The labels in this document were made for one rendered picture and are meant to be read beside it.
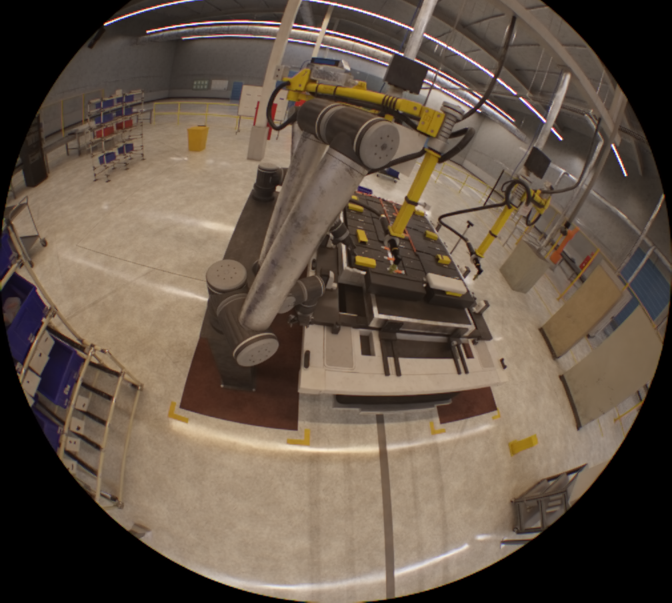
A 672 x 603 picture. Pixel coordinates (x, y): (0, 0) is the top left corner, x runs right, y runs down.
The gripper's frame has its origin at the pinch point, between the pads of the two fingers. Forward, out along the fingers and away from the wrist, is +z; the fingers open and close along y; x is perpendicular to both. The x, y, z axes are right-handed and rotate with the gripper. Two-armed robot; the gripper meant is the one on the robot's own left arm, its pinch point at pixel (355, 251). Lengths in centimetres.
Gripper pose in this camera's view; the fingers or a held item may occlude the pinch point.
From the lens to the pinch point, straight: 168.5
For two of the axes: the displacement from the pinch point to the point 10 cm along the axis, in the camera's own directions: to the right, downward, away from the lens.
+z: 5.6, 6.2, 5.6
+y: -0.2, -6.6, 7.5
